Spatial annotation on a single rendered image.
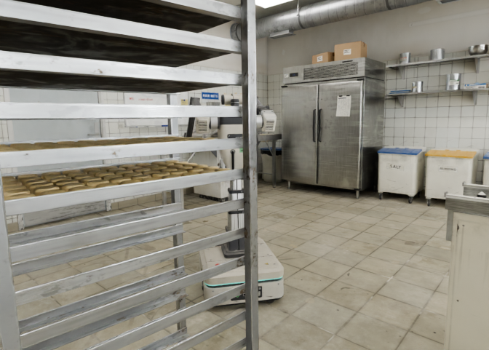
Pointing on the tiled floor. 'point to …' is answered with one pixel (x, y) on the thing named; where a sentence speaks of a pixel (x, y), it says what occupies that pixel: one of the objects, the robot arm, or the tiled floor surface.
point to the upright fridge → (332, 124)
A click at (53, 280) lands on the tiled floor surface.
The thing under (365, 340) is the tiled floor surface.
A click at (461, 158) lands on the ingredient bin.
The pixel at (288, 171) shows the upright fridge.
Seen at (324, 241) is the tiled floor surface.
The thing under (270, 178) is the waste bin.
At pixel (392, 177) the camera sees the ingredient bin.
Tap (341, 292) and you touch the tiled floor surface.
